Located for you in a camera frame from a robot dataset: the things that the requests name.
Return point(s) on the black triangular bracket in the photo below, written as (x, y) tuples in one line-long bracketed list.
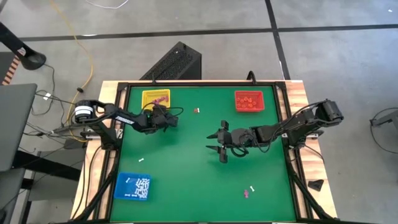
[(316, 185)]

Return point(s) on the silver mounting plate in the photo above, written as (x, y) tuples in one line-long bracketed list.
[(91, 134)]

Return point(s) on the green table mat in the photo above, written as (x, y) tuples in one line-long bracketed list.
[(192, 174)]

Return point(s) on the black diagonal frame strut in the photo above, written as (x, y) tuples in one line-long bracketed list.
[(306, 196), (99, 194)]

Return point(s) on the red plastic basket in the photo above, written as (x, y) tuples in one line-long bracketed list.
[(237, 93)]

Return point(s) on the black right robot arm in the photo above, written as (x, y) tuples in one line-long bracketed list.
[(295, 126)]

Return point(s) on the black arch bracket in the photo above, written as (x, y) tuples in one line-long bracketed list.
[(251, 77)]

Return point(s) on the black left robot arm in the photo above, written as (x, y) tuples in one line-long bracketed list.
[(124, 118)]

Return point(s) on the grey desk top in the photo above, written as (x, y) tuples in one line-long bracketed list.
[(15, 124)]

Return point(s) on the black desk leg bar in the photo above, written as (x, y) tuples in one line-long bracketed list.
[(46, 165)]

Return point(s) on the black floor stand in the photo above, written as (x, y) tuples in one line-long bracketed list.
[(31, 59)]

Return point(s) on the black power strip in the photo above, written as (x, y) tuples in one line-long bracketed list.
[(62, 129)]

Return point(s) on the black computer tower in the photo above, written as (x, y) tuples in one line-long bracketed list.
[(174, 63)]

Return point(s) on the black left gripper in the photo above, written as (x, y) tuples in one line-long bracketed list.
[(163, 119)]

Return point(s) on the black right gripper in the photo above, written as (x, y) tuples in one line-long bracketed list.
[(231, 138)]

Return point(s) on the blue plastic bin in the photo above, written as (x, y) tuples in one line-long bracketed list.
[(122, 189)]

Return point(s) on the yellow plastic basket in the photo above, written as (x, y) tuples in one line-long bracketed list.
[(146, 93)]

